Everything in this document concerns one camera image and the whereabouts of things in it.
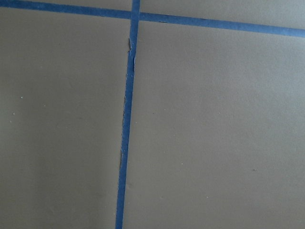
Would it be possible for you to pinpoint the crossing blue tape strip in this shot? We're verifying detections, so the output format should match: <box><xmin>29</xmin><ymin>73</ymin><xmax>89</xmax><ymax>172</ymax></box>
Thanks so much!
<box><xmin>0</xmin><ymin>0</ymin><xmax>305</xmax><ymax>38</ymax></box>

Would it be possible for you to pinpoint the long blue tape strip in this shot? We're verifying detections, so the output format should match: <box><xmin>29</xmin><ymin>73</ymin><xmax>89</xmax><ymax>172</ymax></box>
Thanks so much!
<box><xmin>115</xmin><ymin>0</ymin><xmax>141</xmax><ymax>229</ymax></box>

